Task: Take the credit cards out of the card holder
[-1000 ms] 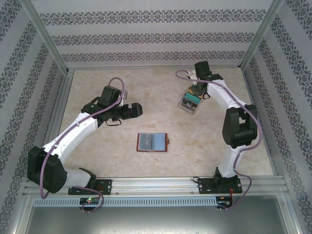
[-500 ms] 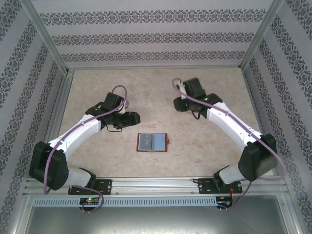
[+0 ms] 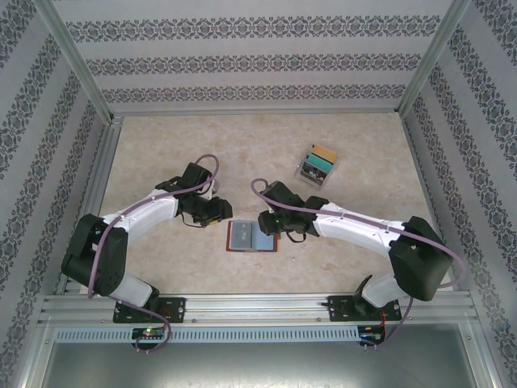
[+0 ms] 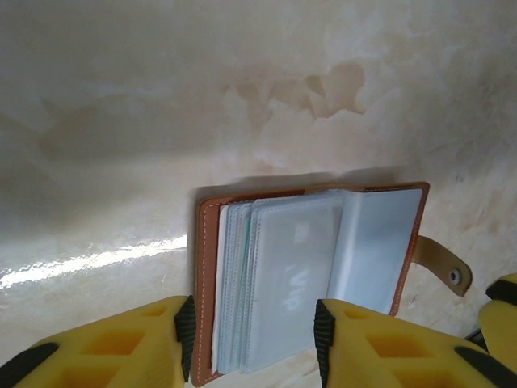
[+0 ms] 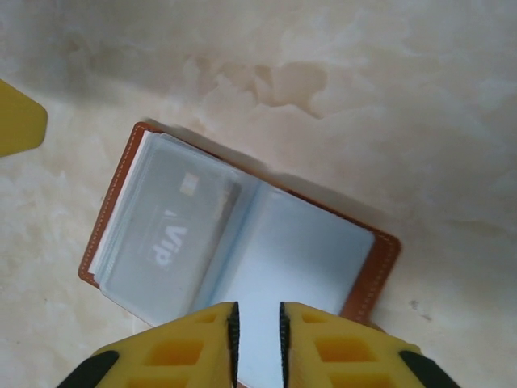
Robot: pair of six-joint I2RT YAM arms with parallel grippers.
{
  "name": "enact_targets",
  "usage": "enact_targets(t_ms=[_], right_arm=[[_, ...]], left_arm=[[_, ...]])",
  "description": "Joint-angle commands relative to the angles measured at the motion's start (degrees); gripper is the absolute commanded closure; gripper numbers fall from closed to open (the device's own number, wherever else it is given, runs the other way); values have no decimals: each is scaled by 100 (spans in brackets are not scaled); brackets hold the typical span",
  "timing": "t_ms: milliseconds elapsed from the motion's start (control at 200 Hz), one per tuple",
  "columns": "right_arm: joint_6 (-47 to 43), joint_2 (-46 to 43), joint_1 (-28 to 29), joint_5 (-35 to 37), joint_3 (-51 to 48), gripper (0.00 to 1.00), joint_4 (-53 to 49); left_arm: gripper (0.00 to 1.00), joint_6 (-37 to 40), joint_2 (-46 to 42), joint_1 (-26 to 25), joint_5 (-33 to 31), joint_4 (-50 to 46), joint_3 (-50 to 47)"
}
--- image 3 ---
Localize grey sheet metal panel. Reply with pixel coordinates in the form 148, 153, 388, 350
23, 323, 498, 388

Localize left aluminium corner post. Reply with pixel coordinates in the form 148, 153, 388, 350
33, 0, 117, 124

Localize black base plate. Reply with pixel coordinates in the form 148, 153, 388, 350
327, 294, 403, 323
111, 297, 187, 325

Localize brown leather card holder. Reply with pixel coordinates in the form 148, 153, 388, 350
225, 219, 280, 254

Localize right aluminium side rail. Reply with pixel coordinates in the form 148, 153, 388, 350
402, 113, 460, 293

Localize right small circuit board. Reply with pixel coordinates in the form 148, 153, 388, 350
359, 324, 385, 344

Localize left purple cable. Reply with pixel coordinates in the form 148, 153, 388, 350
87, 155, 221, 353

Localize wide aluminium mounting rail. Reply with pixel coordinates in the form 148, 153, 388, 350
38, 292, 474, 325

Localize aluminium back frame rail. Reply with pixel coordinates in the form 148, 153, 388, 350
107, 107, 406, 119

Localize aluminium corner post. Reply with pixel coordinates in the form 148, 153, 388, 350
397, 0, 473, 116
33, 0, 117, 124

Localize slotted grey cable duct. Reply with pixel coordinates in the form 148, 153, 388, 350
53, 326, 361, 344

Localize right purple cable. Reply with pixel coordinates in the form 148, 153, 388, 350
250, 179, 468, 351

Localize black VIP card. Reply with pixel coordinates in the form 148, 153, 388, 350
231, 221, 254, 250
300, 162, 326, 183

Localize left thin black gripper cable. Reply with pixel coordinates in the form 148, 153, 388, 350
179, 211, 204, 230

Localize left aluminium side rail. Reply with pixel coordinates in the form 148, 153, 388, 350
55, 115, 124, 297

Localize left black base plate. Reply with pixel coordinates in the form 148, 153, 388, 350
111, 297, 187, 325

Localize right thin black gripper cable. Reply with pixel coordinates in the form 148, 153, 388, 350
284, 227, 309, 245

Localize teal card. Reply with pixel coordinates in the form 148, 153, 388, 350
303, 152, 334, 172

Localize purple cable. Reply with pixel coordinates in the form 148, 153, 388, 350
250, 179, 468, 351
87, 155, 221, 353

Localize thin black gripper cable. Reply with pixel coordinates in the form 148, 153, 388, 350
284, 227, 309, 245
179, 211, 204, 230

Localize right aluminium corner post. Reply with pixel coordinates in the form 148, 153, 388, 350
397, 0, 473, 116

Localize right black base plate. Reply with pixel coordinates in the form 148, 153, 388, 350
327, 294, 403, 323

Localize left small circuit board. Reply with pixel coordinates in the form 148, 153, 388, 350
132, 327, 167, 341

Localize aluminium side rail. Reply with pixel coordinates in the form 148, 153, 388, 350
402, 113, 460, 293
55, 115, 124, 297

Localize clear acrylic card box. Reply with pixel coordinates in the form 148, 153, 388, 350
293, 142, 338, 189

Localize orange card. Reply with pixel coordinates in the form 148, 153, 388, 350
309, 143, 338, 162

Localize small circuit board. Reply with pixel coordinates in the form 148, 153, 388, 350
359, 324, 385, 344
132, 327, 167, 341

